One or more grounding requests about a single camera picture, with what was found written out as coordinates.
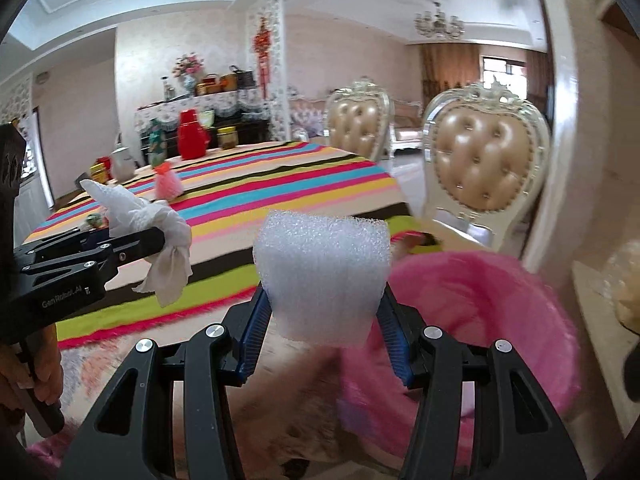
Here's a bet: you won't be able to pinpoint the white tissue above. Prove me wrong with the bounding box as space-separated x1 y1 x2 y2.
80 178 193 308

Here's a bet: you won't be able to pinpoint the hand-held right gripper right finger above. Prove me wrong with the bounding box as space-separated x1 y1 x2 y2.
375 285 586 480

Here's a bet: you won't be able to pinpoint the white lattice screen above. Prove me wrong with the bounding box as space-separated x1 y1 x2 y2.
247 0 291 141

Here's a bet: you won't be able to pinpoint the beige wooden shelf unit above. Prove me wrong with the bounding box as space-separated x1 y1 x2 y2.
520 0 640 441

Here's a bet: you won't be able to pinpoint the flower vase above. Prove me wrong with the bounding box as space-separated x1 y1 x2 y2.
172 52 206 96

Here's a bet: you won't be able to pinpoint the red thermos jug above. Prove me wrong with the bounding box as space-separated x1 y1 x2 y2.
177 109 211 160

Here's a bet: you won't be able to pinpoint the brown curtain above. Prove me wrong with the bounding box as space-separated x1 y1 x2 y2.
420 42 483 96

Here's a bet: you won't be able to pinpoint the dark handbag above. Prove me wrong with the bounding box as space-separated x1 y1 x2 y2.
230 66 256 90

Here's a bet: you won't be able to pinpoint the pink-lined waste bin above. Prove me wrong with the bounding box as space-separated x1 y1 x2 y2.
335 252 583 466

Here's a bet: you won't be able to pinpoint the pink orange-top foam fruit net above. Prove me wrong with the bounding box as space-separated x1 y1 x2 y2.
155 161 183 198

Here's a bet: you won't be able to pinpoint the beige tufted dining chair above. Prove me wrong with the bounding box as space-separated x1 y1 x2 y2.
420 82 551 261
325 77 393 161

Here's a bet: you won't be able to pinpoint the piano with lace cover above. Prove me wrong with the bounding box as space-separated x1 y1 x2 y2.
134 87 271 161

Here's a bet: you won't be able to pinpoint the person's left hand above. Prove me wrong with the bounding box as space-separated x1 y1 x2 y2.
0 325 62 411

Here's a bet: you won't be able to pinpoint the tufted sofa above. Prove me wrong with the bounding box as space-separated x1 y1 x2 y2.
290 95 331 141

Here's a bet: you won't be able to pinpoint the white carved armchair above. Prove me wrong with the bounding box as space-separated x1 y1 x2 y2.
392 99 425 152

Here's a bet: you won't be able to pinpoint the striped tablecloth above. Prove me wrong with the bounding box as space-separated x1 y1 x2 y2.
22 141 436 348

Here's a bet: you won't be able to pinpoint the clear plastic bag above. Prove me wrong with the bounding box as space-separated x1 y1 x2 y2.
602 240 640 336

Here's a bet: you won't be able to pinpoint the white ceramic teapot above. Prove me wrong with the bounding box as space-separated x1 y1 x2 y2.
111 146 137 181

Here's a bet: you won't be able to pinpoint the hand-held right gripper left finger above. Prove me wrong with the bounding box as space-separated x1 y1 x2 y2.
57 285 273 480

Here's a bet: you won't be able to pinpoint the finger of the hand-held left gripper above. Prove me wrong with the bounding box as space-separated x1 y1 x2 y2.
15 227 108 261
22 227 166 281

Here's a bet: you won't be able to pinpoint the white foam roll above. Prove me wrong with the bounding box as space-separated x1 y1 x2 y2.
252 210 392 348

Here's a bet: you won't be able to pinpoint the chandelier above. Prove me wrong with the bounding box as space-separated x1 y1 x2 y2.
414 2 466 41

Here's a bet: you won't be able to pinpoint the red knot hanging ornament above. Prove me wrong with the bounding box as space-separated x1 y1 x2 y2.
252 17 273 98

